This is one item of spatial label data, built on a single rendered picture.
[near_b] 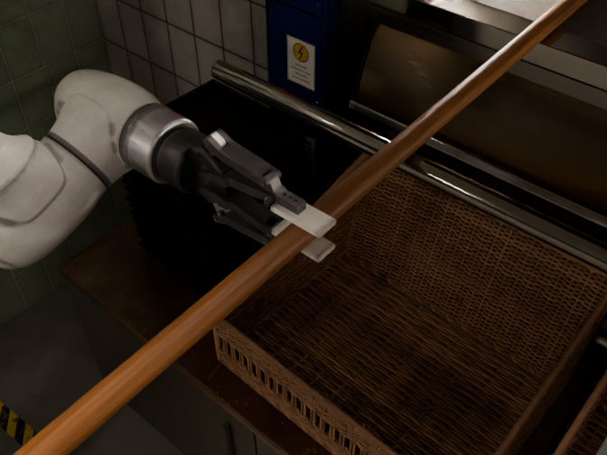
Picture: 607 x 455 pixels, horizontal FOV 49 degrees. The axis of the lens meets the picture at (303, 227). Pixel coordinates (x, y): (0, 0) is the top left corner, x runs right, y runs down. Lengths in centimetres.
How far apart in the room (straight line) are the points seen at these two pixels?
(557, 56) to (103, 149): 70
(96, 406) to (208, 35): 120
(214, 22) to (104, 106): 80
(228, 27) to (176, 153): 83
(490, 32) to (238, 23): 62
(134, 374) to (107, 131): 35
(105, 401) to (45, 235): 31
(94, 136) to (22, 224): 14
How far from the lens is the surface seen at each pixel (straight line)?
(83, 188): 88
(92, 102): 90
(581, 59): 114
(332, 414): 116
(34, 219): 86
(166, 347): 64
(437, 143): 129
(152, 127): 84
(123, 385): 63
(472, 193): 84
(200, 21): 168
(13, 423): 213
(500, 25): 119
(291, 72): 147
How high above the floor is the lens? 171
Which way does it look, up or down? 44 degrees down
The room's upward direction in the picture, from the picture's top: straight up
